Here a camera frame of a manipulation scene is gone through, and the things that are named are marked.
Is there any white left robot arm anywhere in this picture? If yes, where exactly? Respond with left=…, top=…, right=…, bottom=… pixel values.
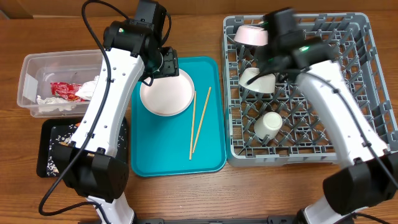
left=52, top=1, right=179, bottom=223

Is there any clear plastic bin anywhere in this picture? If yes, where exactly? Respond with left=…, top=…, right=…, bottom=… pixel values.
left=17, top=50, right=103, bottom=118

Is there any pink bowl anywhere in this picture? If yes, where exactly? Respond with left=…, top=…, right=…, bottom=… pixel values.
left=234, top=26, right=268, bottom=46

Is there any peanuts and rice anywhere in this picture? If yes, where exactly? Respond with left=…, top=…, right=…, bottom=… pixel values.
left=44, top=119, right=129, bottom=177

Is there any black plastic tray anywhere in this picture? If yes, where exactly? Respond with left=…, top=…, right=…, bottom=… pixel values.
left=36, top=117, right=128, bottom=178

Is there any pale green bowl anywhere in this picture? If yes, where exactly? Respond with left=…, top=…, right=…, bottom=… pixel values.
left=239, top=67, right=275, bottom=93

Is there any red snack wrapper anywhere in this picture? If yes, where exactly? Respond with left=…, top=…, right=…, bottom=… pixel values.
left=50, top=82, right=85, bottom=102

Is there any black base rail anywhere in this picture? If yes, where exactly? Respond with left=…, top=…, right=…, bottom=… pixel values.
left=77, top=214, right=355, bottom=224

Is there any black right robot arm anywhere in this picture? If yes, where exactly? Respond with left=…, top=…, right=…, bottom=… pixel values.
left=260, top=8, right=397, bottom=223

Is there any pink plate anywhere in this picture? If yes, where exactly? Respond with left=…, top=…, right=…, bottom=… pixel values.
left=139, top=68, right=195, bottom=116

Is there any foil wrapper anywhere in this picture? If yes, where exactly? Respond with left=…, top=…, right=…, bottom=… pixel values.
left=37, top=95, right=76, bottom=113

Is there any white paper cup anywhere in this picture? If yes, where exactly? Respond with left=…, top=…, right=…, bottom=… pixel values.
left=254, top=112, right=283, bottom=139

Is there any teal plastic tray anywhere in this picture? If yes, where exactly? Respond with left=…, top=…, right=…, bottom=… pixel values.
left=131, top=57, right=226, bottom=177

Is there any grey dishwasher rack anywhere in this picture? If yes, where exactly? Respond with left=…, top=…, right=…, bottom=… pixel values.
left=222, top=12, right=397, bottom=167

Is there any white napkin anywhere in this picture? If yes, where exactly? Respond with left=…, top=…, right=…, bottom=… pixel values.
left=75, top=75, right=100, bottom=101

